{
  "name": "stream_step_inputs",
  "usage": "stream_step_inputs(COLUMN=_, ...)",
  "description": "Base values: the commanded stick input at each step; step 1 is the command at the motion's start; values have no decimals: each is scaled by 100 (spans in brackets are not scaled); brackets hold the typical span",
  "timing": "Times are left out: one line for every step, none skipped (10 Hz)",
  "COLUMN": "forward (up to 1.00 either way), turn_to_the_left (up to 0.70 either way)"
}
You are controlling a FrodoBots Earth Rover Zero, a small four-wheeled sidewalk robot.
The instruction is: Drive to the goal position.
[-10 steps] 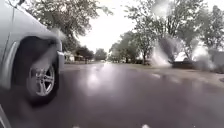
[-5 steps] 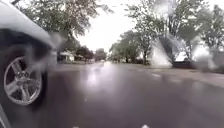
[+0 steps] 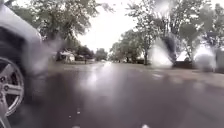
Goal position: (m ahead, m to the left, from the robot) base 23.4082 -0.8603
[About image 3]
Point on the small pale house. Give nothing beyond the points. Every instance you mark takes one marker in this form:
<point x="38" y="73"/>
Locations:
<point x="67" y="56"/>

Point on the wet grey asphalt road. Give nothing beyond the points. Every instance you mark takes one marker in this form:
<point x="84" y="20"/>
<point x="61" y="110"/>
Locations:
<point x="126" y="100"/>

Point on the large leafy tree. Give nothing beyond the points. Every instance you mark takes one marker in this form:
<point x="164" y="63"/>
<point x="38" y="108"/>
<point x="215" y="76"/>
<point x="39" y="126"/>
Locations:
<point x="60" y="23"/>

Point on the robot's own part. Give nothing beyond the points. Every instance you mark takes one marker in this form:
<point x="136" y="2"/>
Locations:
<point x="145" y="126"/>

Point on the silver car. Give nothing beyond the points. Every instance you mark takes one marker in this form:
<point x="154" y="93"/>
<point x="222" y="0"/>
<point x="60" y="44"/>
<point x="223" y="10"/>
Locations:
<point x="13" y="88"/>

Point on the row of trees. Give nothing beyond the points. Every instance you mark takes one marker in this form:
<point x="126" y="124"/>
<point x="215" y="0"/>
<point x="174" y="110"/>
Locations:
<point x="146" y="36"/>
<point x="86" y="53"/>

